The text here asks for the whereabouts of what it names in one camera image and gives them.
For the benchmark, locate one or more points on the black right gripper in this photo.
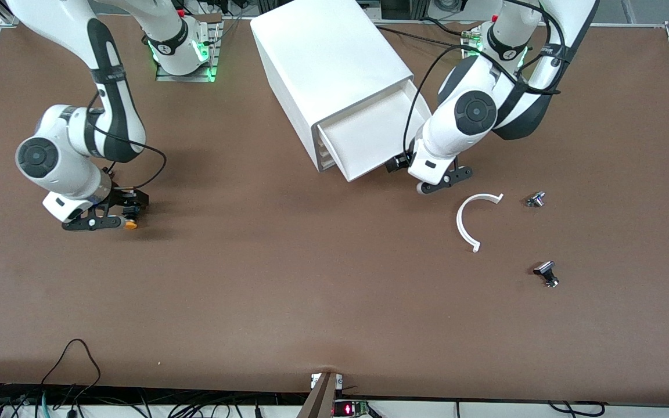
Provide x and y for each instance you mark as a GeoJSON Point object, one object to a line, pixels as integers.
{"type": "Point", "coordinates": [126, 199]}

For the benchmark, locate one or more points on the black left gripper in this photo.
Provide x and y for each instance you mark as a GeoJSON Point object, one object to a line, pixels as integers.
{"type": "Point", "coordinates": [396, 164]}

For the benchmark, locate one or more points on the white drawer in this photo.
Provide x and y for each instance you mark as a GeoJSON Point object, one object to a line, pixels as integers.
{"type": "Point", "coordinates": [324, 146]}
{"type": "Point", "coordinates": [326, 155]}
{"type": "Point", "coordinates": [328, 164]}
{"type": "Point", "coordinates": [369, 139]}

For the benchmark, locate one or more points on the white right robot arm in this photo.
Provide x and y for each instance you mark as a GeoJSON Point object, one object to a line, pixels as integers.
{"type": "Point", "coordinates": [61, 168]}

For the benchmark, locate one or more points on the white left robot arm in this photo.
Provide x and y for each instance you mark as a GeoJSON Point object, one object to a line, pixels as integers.
{"type": "Point", "coordinates": [474, 113]}

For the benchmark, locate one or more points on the white drawer cabinet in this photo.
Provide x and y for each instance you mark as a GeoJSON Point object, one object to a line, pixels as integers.
{"type": "Point", "coordinates": [323, 58]}

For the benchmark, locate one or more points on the small silver metal knob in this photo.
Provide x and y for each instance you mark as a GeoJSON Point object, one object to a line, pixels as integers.
{"type": "Point", "coordinates": [535, 200]}

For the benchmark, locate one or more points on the black-headed metal bolt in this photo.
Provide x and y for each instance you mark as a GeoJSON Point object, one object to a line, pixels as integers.
{"type": "Point", "coordinates": [545, 270]}

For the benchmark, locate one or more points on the device with red display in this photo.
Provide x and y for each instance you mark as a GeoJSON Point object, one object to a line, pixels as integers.
{"type": "Point", "coordinates": [349, 409]}

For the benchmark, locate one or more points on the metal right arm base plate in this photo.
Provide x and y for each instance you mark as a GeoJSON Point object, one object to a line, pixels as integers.
{"type": "Point", "coordinates": [183, 78]}

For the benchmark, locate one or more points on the white post bracket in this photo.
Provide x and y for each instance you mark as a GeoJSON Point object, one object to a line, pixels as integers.
{"type": "Point", "coordinates": [314, 380]}

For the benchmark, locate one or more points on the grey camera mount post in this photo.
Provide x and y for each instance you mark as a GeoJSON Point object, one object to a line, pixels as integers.
{"type": "Point", "coordinates": [320, 400]}

